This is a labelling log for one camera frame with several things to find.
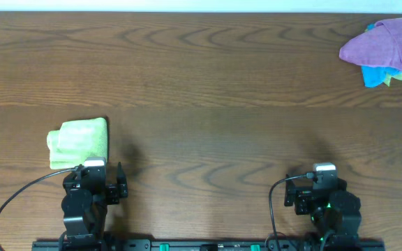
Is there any right black camera cable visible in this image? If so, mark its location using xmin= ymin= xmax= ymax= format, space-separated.
xmin=268 ymin=173 xmax=315 ymax=251

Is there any purple microfibre cloth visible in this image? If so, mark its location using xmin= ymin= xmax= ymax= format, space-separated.
xmin=339 ymin=18 xmax=402 ymax=71

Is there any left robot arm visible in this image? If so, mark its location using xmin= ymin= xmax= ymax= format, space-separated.
xmin=59 ymin=162 xmax=128 ymax=251

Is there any blue cloth in pile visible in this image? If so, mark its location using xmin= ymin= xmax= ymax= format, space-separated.
xmin=358 ymin=22 xmax=402 ymax=88

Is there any folded light green cloth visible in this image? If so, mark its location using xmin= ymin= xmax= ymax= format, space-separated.
xmin=47 ymin=117 xmax=108 ymax=169

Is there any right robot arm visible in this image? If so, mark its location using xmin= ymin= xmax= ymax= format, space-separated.
xmin=284 ymin=170 xmax=362 ymax=251

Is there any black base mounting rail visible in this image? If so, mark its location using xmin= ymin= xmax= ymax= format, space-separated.
xmin=31 ymin=239 xmax=386 ymax=251

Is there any left black camera cable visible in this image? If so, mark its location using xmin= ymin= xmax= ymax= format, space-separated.
xmin=0 ymin=167 xmax=80 ymax=251

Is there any black camera cable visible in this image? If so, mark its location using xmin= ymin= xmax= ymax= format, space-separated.
xmin=0 ymin=167 xmax=80 ymax=251
xmin=268 ymin=173 xmax=315 ymax=251

